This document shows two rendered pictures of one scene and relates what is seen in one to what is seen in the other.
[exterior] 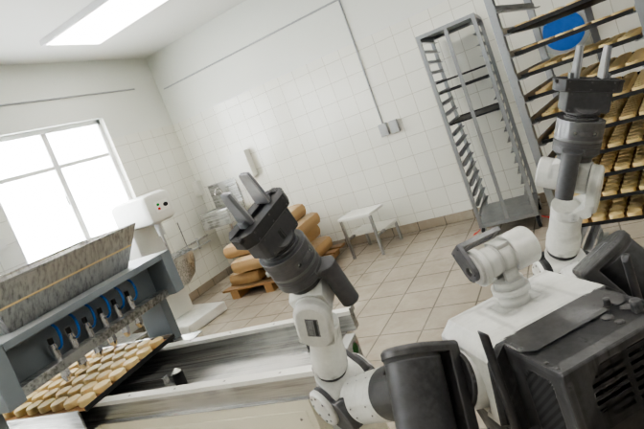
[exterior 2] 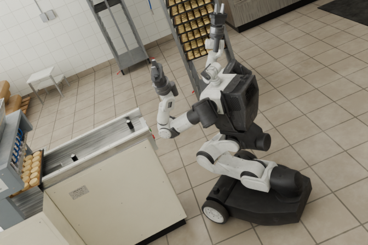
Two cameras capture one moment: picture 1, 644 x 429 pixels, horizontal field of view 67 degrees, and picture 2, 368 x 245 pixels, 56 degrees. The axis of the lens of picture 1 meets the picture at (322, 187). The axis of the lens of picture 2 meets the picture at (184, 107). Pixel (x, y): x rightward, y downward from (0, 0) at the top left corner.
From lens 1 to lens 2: 1.25 m
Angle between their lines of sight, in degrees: 37
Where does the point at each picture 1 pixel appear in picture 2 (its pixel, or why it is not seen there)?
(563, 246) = not seen: hidden behind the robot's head
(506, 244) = (214, 68)
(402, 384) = (202, 110)
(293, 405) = (142, 143)
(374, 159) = (40, 38)
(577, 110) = (217, 24)
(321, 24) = not seen: outside the picture
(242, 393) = (119, 147)
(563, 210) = (213, 55)
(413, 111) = (62, 4)
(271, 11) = not seen: outside the picture
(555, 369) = (239, 93)
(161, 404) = (79, 167)
